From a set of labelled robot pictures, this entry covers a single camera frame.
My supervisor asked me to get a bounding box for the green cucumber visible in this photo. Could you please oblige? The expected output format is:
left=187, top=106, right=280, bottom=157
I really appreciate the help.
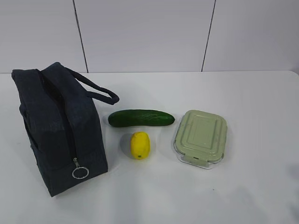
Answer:
left=108, top=109, right=175, bottom=127

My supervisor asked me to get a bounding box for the yellow lemon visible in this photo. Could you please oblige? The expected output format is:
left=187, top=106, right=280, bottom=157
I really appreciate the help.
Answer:
left=130, top=132, right=150, bottom=160

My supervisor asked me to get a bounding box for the green lid glass container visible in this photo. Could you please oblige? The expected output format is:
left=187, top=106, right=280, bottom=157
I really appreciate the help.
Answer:
left=174, top=110, right=228, bottom=169

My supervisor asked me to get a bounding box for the dark blue lunch bag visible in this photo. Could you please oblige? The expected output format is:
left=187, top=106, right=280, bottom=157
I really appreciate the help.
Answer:
left=11, top=62, right=119, bottom=196

